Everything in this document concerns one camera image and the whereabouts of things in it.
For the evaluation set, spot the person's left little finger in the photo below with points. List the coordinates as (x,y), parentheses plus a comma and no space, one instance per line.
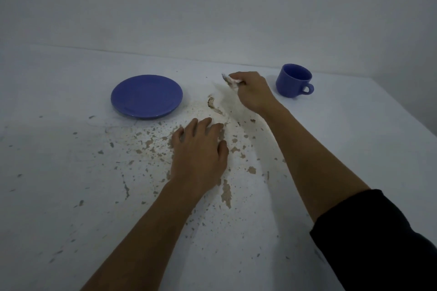
(177,136)

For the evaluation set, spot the person's left hand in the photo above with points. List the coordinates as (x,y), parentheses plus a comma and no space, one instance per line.
(198,161)

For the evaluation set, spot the person's left forearm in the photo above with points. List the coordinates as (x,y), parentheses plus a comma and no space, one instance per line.
(146,236)

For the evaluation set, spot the blue cup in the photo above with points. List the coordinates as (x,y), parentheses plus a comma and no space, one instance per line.
(292,82)

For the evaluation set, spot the black sleeve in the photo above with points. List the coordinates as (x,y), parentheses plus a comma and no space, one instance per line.
(372,246)

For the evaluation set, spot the person's right forearm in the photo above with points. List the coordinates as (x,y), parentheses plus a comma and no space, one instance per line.
(307,161)

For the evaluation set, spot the blue plate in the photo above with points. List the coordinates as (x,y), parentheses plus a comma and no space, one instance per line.
(146,95)

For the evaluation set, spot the person's right fingers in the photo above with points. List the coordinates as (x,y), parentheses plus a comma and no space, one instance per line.
(240,83)

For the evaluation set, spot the person's right hand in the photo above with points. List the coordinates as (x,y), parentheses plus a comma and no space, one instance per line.
(254,93)

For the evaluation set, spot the person's left thumb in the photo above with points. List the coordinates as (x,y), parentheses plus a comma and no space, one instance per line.
(223,152)

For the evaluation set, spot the white wrapper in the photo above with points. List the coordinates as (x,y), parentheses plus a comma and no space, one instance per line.
(230,80)

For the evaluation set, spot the person's left middle finger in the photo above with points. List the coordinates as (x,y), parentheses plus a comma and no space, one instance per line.
(202,127)

